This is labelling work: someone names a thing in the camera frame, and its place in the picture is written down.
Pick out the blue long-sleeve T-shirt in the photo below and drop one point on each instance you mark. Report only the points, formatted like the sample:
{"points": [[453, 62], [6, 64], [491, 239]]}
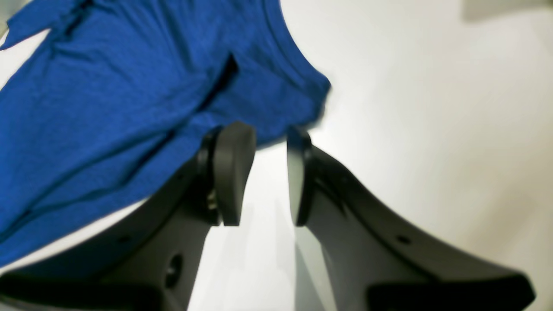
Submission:
{"points": [[120, 93]]}

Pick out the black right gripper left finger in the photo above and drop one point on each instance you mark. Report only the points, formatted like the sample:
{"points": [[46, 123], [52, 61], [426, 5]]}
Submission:
{"points": [[149, 260]]}

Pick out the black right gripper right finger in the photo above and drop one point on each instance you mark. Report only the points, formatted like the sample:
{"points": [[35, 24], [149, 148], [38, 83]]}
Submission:
{"points": [[378, 261]]}

